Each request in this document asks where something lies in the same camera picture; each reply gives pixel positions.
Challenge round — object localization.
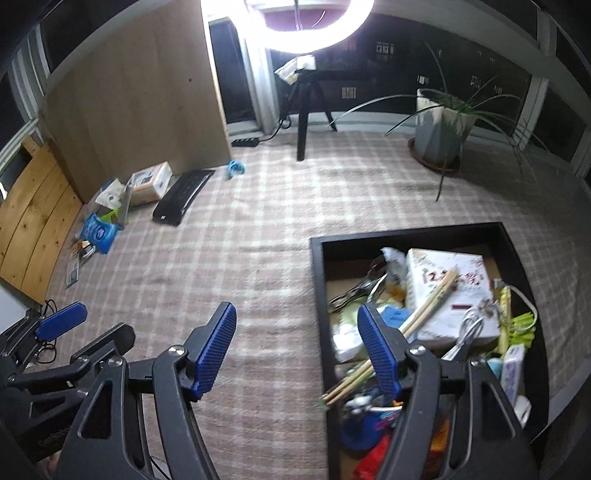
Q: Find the brown plant saucer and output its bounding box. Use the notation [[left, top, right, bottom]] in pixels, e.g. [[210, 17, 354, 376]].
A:
[[407, 137, 462, 175]]

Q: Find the pale green white packet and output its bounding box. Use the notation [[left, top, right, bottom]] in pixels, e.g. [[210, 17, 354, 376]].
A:
[[330, 305, 370, 363]]

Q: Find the potted plant grey white pot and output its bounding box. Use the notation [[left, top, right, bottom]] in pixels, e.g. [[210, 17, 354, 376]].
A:
[[342, 41, 552, 204]]

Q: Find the tan plywood panel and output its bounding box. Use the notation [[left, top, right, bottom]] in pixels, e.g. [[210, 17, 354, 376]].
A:
[[44, 0, 232, 204]]

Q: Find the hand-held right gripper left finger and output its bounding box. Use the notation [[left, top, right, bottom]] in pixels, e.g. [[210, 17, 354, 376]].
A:
[[54, 302, 238, 480]]

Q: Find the light pine plank board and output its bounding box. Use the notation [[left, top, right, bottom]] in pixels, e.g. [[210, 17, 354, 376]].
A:
[[0, 136, 84, 305]]

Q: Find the white yellow snack packet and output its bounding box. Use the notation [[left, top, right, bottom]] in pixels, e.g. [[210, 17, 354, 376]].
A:
[[379, 247, 409, 303]]

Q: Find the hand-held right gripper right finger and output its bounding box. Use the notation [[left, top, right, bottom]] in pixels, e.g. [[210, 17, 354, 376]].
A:
[[358, 303, 541, 480]]

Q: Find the white ring light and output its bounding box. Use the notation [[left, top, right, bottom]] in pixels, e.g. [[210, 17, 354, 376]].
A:
[[200, 0, 374, 52]]

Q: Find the black keyboard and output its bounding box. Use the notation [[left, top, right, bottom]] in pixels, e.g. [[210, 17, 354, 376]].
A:
[[153, 170, 216, 227]]

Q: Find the white crumpled packet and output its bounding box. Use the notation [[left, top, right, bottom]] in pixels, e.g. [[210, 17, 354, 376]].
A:
[[95, 179, 127, 208]]

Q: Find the beige plaid rug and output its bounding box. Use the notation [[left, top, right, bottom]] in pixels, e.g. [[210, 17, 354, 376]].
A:
[[44, 129, 591, 480]]

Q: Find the white tissue packet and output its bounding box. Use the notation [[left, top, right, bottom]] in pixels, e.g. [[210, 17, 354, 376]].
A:
[[500, 344, 528, 407]]

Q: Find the white cardboard box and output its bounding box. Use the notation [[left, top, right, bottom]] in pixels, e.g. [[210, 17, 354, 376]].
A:
[[129, 161, 172, 205]]

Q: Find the red plastic packet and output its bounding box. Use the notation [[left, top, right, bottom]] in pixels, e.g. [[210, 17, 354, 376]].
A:
[[353, 436, 393, 480]]

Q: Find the white box red print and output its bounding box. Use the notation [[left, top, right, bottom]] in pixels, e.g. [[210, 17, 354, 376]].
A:
[[405, 248, 502, 346]]

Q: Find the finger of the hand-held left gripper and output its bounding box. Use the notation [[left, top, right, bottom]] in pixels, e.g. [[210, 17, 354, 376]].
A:
[[7, 323, 137, 393], [0, 302, 88, 370]]

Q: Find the blue wet wipes pack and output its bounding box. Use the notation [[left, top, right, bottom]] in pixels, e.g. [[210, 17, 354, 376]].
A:
[[81, 212, 118, 256]]

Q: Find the silver metal tool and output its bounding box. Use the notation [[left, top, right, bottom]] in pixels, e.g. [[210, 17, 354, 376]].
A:
[[330, 257, 389, 315]]

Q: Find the long green striped packet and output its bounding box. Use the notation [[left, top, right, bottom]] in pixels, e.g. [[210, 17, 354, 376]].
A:
[[498, 286, 537, 348]]

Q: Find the black storage box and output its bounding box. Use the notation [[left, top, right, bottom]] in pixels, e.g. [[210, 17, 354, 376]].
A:
[[310, 222, 551, 480]]

